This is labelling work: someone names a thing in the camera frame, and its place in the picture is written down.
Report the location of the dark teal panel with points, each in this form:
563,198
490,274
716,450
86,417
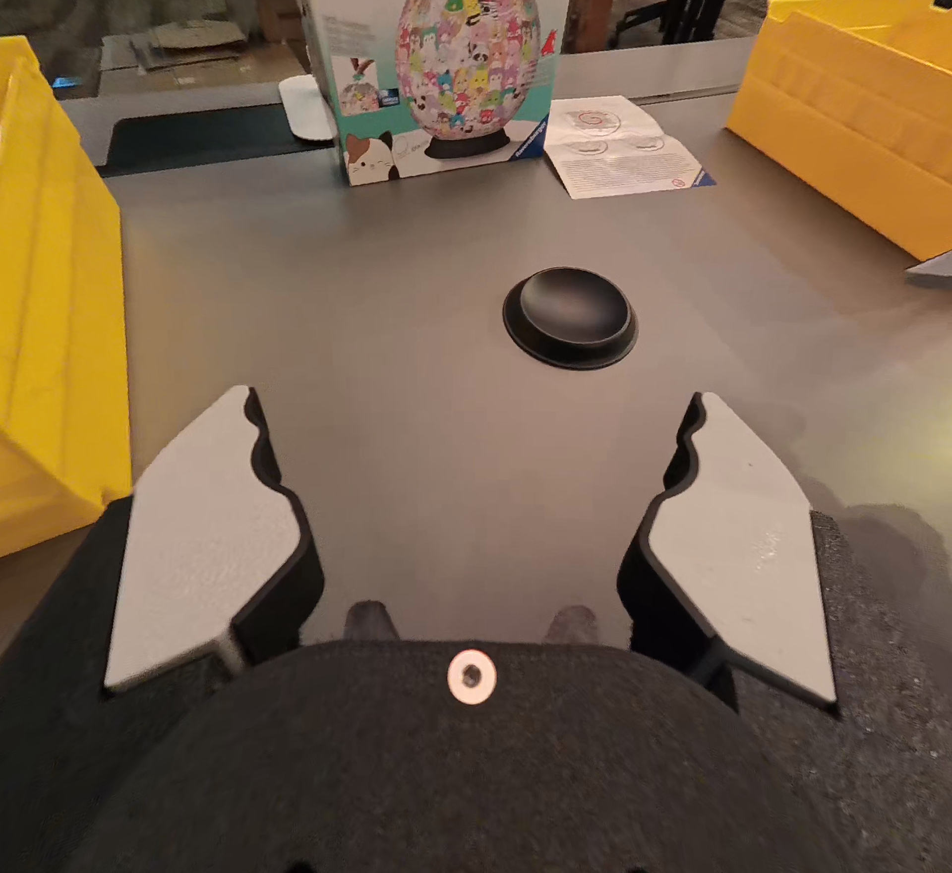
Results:
201,137

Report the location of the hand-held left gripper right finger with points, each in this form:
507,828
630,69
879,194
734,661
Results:
744,553

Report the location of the colourful puzzle box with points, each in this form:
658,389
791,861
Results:
446,55

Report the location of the yellow plastic bin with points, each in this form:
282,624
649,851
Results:
855,107
52,293

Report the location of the white instruction leaflet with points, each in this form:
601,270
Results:
625,152

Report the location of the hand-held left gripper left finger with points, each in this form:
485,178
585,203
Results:
208,553

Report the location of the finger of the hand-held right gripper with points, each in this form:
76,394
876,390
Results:
933,272

